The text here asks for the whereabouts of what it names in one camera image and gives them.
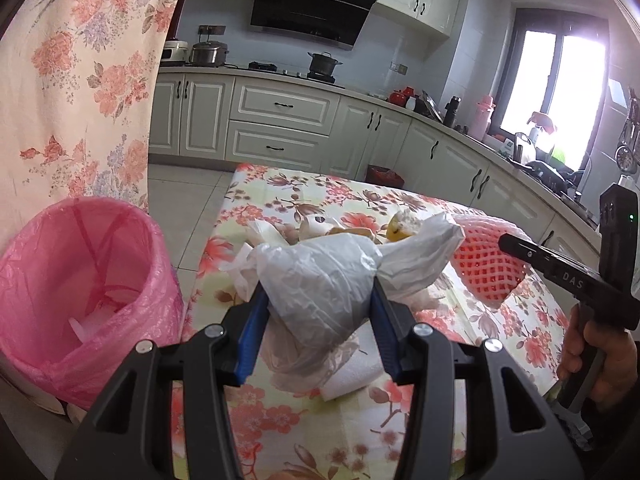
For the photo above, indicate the white plastic bag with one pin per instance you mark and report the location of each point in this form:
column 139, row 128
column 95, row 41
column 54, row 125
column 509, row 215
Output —
column 425, row 255

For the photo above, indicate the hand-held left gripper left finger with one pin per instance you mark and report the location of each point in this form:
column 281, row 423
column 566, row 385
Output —
column 252, row 330

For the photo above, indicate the dark wall outlet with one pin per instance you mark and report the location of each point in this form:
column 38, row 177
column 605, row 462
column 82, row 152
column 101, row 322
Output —
column 211, row 30

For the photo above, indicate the floral hanging cloth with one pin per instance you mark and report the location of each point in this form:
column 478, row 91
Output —
column 90, row 85

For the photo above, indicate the black gas stove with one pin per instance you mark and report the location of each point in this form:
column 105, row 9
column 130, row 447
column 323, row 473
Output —
column 270, row 66

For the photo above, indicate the black cooking pot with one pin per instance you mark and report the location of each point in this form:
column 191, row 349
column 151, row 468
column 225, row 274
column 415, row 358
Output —
column 324, row 65

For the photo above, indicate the hanging kitchen utensils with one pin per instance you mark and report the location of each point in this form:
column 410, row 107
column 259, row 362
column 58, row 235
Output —
column 627, row 150

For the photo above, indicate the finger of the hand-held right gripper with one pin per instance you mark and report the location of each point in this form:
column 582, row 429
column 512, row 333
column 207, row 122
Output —
column 522, row 252

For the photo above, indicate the grey translucent plastic bag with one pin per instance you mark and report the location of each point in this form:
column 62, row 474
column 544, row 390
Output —
column 320, row 280

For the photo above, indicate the white crumpled tissue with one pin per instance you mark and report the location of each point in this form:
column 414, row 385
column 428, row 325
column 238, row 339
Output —
column 250, row 265

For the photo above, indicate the person's right hand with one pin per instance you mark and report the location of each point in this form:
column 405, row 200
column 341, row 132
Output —
column 614, row 360

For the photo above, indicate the yellow food scrap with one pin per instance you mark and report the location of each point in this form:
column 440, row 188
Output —
column 400, row 227

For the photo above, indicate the pink foam fruit net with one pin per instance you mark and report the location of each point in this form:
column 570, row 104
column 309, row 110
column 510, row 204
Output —
column 490, row 270

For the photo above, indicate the red bag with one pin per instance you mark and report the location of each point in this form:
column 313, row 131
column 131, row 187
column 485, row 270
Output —
column 385, row 176

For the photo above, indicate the red kettle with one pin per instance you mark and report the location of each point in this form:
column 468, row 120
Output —
column 400, row 96

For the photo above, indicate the metal tray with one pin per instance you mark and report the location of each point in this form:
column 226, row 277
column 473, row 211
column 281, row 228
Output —
column 431, row 106

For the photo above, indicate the pink lined trash bin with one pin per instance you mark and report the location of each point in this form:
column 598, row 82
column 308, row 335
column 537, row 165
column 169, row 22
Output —
column 50, row 260

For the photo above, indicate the white paper towel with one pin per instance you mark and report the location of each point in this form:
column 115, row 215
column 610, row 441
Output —
column 355, row 377

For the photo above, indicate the white lower cabinets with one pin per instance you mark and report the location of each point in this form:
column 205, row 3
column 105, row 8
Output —
column 280, row 125

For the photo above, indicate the green carton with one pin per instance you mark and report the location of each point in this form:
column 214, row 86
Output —
column 507, row 147

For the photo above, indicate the broken eggshell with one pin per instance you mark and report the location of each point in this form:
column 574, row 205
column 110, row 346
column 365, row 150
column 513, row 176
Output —
column 315, row 225

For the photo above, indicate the floral tablecloth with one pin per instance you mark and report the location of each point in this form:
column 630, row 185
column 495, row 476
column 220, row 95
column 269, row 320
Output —
column 310, row 425

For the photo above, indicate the silver pressure cooker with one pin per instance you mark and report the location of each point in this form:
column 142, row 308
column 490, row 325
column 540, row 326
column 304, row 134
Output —
column 207, row 54

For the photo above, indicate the black range hood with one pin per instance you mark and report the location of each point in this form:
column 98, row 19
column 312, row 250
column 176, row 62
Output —
column 310, row 5

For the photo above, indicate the black thermos bottle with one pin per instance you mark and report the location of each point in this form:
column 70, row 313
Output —
column 451, row 112

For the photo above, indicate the pink thermos jug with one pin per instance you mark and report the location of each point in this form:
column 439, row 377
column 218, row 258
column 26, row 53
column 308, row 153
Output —
column 482, row 117

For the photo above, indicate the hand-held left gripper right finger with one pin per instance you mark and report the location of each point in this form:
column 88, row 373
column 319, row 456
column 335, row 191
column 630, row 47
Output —
column 385, row 330

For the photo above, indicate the white rice cooker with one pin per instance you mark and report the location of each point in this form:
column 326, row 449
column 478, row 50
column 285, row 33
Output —
column 175, row 52

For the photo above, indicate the kitchen window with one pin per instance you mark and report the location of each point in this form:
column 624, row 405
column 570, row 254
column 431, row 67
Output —
column 555, row 85

